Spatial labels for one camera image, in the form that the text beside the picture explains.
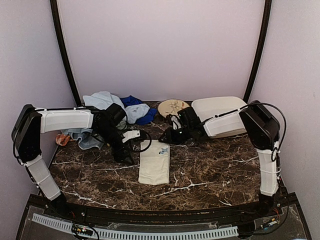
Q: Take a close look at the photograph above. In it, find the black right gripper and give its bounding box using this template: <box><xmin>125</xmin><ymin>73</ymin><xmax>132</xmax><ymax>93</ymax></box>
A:
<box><xmin>159</xmin><ymin>124</ymin><xmax>193</xmax><ymax>145</ymax></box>

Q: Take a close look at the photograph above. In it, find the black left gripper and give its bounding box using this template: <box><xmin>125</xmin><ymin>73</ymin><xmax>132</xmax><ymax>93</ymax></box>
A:
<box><xmin>95</xmin><ymin>125</ymin><xmax>136</xmax><ymax>166</ymax></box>

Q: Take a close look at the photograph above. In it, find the cream white towel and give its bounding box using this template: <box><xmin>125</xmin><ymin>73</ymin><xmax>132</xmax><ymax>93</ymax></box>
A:
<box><xmin>138</xmin><ymin>139</ymin><xmax>170</xmax><ymax>186</ymax></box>

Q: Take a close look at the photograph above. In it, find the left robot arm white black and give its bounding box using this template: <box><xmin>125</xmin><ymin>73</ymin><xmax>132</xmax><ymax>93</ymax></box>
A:
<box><xmin>11</xmin><ymin>103</ymin><xmax>141</xmax><ymax>218</ymax></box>

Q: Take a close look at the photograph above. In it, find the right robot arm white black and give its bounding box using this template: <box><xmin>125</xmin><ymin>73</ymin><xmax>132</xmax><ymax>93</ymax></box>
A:
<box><xmin>158</xmin><ymin>100</ymin><xmax>285</xmax><ymax>197</ymax></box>

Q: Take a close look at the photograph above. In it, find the pale green towel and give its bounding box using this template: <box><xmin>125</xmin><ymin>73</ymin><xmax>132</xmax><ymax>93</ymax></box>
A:
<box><xmin>117</xmin><ymin>120</ymin><xmax>128</xmax><ymax>131</ymax></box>

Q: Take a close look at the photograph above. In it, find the beige floral plate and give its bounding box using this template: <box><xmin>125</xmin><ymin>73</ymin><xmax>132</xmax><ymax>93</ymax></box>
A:
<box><xmin>157</xmin><ymin>99</ymin><xmax>190</xmax><ymax>118</ymax></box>

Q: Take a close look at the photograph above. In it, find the white grey printed towel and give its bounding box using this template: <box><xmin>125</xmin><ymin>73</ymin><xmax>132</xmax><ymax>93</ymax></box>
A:
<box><xmin>125</xmin><ymin>103</ymin><xmax>150</xmax><ymax>124</ymax></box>

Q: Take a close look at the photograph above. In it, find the light blue towel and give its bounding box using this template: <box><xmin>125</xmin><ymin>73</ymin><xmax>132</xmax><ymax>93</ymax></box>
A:
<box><xmin>60</xmin><ymin>91</ymin><xmax>125</xmax><ymax>150</ymax></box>

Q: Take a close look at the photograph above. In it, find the royal blue towel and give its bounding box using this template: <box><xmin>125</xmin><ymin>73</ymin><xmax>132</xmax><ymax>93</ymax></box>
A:
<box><xmin>120</xmin><ymin>95</ymin><xmax>157</xmax><ymax>126</ymax></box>

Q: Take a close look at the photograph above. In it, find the white plastic basin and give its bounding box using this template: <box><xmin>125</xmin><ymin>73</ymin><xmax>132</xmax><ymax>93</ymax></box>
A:
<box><xmin>191</xmin><ymin>96</ymin><xmax>247</xmax><ymax>139</ymax></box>

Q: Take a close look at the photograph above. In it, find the orange patterned cloth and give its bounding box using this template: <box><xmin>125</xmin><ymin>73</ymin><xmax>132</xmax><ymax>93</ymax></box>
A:
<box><xmin>55</xmin><ymin>133</ymin><xmax>74</xmax><ymax>147</ymax></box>

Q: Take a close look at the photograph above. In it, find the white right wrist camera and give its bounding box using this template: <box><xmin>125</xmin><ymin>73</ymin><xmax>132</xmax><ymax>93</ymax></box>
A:
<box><xmin>170</xmin><ymin>115</ymin><xmax>182</xmax><ymax>130</ymax></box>

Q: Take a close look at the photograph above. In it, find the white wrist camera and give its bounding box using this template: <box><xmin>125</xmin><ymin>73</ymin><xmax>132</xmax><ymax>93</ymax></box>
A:
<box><xmin>122</xmin><ymin>130</ymin><xmax>141</xmax><ymax>143</ymax></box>
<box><xmin>170</xmin><ymin>115</ymin><xmax>182</xmax><ymax>130</ymax></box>

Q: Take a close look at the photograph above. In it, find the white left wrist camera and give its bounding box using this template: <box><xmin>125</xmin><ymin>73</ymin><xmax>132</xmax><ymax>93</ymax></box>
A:
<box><xmin>122</xmin><ymin>130</ymin><xmax>141</xmax><ymax>143</ymax></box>

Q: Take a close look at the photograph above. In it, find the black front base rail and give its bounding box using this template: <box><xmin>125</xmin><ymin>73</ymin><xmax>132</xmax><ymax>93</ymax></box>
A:
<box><xmin>29</xmin><ymin>193</ymin><xmax>298</xmax><ymax>227</ymax></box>

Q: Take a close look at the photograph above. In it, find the white slotted cable duct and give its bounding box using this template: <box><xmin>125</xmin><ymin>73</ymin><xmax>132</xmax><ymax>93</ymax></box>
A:
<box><xmin>31</xmin><ymin>213</ymin><xmax>239</xmax><ymax>240</ymax></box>

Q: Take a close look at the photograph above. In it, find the right black frame post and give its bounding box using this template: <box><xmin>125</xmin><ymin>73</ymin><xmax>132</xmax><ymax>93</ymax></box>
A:
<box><xmin>242</xmin><ymin>0</ymin><xmax>273</xmax><ymax>103</ymax></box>

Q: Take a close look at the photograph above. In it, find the black frame post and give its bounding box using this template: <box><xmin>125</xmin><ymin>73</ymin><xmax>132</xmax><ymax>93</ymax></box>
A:
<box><xmin>49</xmin><ymin>0</ymin><xmax>82</xmax><ymax>107</ymax></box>
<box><xmin>242</xmin><ymin>0</ymin><xmax>273</xmax><ymax>103</ymax></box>

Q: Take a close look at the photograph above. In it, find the left black frame post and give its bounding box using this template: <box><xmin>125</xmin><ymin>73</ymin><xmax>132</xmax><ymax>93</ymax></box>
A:
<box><xmin>49</xmin><ymin>0</ymin><xmax>82</xmax><ymax>107</ymax></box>

